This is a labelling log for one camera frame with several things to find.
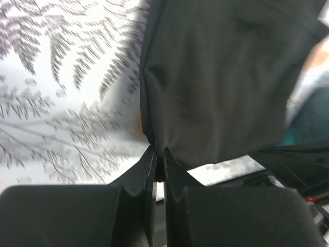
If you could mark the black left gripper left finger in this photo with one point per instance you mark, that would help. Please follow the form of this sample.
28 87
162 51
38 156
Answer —
117 214

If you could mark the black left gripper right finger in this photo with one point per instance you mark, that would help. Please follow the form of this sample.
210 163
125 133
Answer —
199 215

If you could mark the black t shirt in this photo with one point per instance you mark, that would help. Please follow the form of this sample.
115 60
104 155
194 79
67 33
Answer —
215 76

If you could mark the floral patterned table mat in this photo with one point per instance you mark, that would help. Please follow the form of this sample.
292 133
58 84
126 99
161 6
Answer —
70 91

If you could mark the teal t shirt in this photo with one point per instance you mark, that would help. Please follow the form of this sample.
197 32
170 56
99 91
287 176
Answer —
311 123

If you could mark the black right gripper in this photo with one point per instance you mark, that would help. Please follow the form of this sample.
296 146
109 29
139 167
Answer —
303 167

